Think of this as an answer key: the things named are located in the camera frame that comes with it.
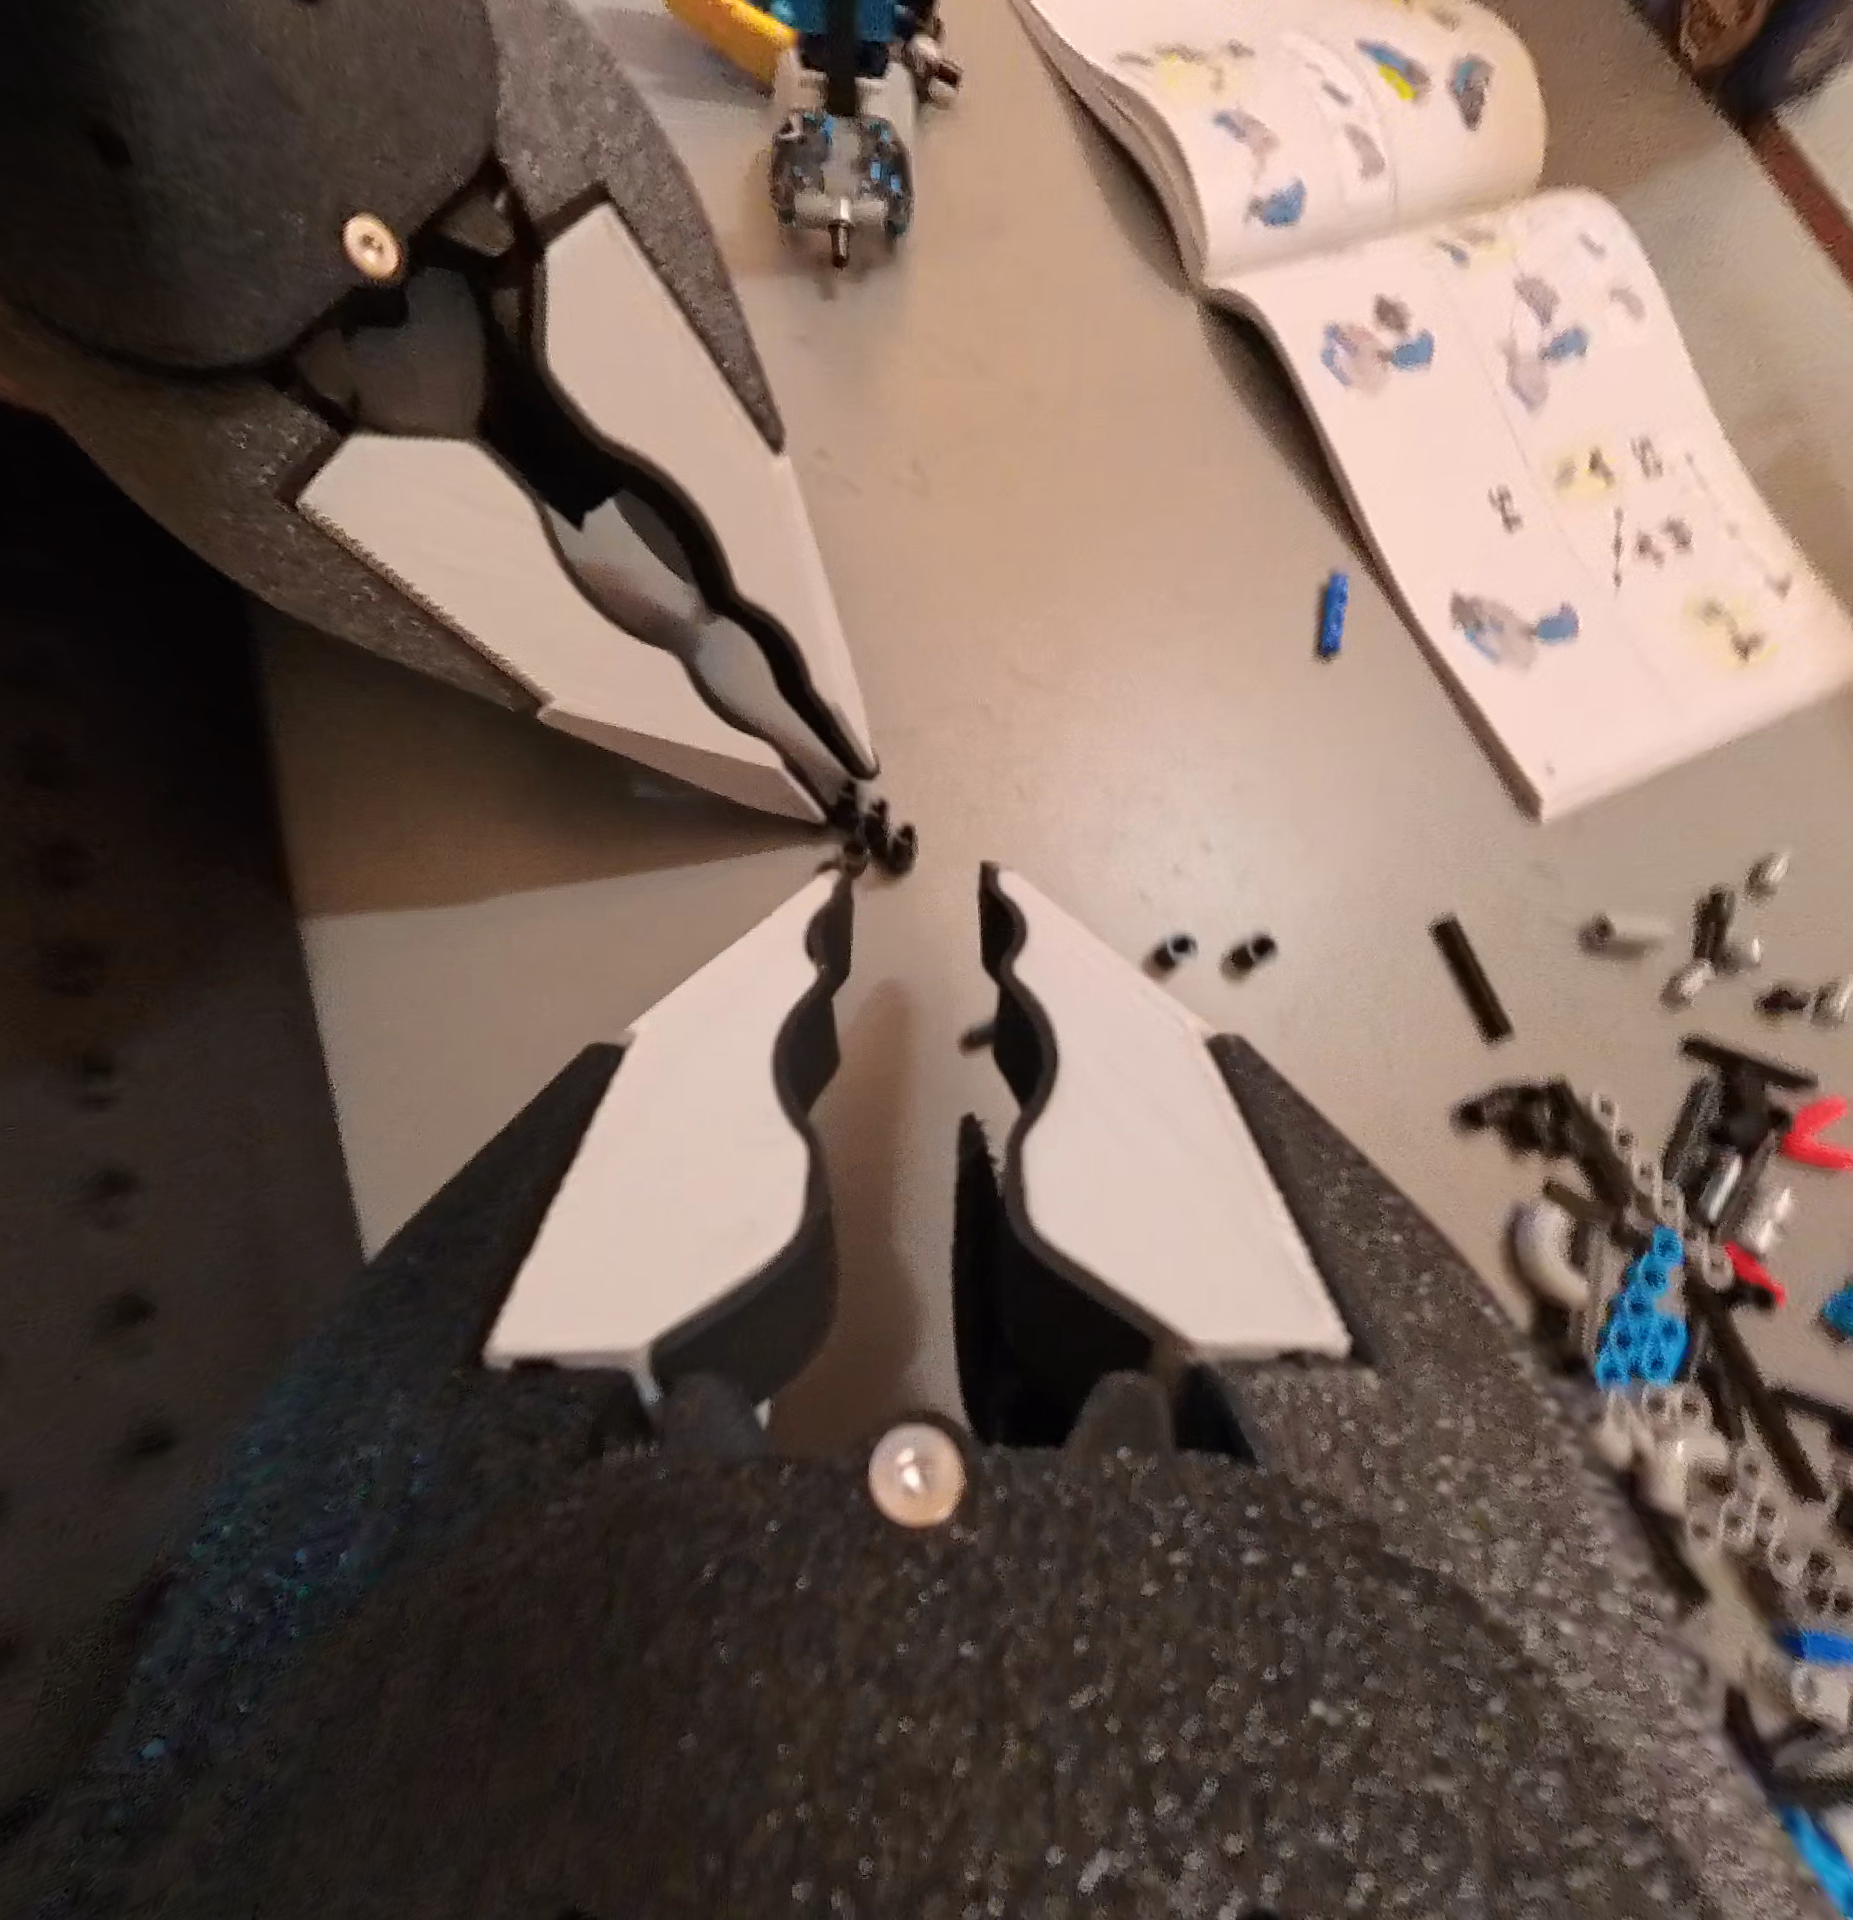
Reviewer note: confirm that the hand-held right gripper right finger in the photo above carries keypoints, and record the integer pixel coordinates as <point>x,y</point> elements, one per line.
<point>1165,1185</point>

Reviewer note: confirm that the blue pin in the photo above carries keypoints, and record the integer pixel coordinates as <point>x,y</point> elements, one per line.
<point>1332,612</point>

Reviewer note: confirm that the pile of loose toy bricks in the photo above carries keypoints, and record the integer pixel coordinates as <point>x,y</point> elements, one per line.
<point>1690,1275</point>

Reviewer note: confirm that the black studded mat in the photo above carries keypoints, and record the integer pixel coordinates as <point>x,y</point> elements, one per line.
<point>102,1048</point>

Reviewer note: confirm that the black connector brick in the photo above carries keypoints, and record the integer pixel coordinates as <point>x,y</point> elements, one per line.
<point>869,837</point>

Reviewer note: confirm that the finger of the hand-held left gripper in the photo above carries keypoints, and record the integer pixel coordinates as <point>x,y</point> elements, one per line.
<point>490,586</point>
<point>690,421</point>

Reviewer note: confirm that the blue yellow brick assembly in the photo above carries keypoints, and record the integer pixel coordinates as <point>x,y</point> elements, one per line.
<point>846,147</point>

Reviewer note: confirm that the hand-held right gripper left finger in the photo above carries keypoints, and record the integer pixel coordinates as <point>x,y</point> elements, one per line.
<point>668,1202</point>

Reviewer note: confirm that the toy instruction booklet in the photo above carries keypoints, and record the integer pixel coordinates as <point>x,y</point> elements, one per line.
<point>1466,375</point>

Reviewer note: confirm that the grey desk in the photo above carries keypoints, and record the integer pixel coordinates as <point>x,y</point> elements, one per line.
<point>1095,528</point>

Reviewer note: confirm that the black axle tube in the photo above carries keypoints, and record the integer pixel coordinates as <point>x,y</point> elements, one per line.
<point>1474,976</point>

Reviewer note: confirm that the black bush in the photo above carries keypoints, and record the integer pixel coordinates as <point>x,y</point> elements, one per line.
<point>1249,952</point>
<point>1168,952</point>

